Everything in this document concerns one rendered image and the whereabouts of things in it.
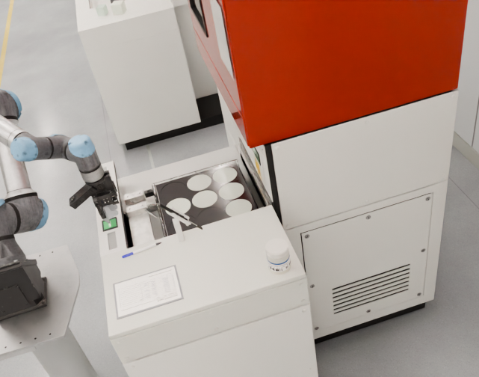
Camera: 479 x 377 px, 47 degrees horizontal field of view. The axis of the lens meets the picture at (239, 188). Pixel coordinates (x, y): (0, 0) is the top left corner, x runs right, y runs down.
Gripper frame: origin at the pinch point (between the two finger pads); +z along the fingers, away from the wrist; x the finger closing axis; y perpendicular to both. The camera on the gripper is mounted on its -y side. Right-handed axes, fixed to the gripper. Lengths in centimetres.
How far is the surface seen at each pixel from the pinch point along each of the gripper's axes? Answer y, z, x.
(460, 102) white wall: 207, 66, 93
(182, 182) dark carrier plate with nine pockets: 30.6, 8.5, 19.6
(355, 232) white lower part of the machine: 90, 29, -15
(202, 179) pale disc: 38.4, 8.5, 17.9
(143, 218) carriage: 11.9, 10.5, 7.4
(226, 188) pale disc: 46.3, 8.5, 8.0
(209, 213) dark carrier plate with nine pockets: 36.8, 8.6, -2.9
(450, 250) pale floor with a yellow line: 156, 98, 15
